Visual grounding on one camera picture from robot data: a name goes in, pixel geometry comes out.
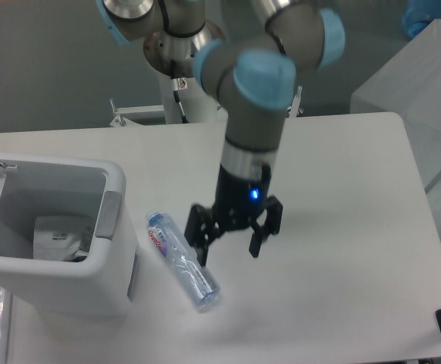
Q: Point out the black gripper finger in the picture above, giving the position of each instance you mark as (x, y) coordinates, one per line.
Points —
(202, 229)
(271, 225)

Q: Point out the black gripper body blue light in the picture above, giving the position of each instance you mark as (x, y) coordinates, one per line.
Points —
(238, 201)

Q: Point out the clear plastic water bottle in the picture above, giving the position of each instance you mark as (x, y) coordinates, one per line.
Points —
(197, 281)

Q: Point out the clear plastic wrapper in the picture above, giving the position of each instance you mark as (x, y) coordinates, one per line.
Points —
(62, 238)

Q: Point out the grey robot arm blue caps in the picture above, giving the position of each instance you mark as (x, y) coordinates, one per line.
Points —
(254, 81)

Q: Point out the white plastic trash can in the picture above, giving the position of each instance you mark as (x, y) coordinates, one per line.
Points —
(38, 185)

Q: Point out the translucent plastic box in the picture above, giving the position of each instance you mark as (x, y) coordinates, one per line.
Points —
(409, 84)

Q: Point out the blue water jug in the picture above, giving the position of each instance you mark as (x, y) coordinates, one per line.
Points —
(418, 15)

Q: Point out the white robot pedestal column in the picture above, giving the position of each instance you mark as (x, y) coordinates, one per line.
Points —
(185, 102)

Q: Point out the white metal base frame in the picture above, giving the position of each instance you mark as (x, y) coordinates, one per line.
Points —
(123, 116)

